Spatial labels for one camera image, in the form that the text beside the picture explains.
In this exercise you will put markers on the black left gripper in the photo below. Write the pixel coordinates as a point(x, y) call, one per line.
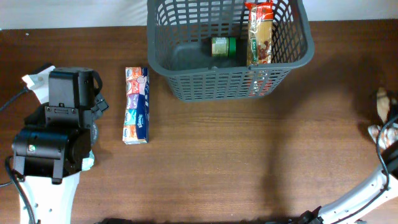
point(37, 120)

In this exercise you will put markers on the teal wet wipes packet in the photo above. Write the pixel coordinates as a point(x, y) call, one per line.
point(88, 161)

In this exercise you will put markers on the Kleenex tissue multipack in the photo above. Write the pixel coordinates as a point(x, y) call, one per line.
point(136, 118)

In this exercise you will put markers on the grey plastic basket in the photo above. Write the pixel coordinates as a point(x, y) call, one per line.
point(179, 47)

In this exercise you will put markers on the green lidded spice jar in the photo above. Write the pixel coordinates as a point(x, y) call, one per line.
point(223, 47)

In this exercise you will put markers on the red spaghetti pasta package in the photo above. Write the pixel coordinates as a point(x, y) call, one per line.
point(260, 24)

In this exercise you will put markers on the beige snack bag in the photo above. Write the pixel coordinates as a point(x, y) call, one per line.
point(386, 105)

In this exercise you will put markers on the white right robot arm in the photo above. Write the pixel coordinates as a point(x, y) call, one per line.
point(377, 189)

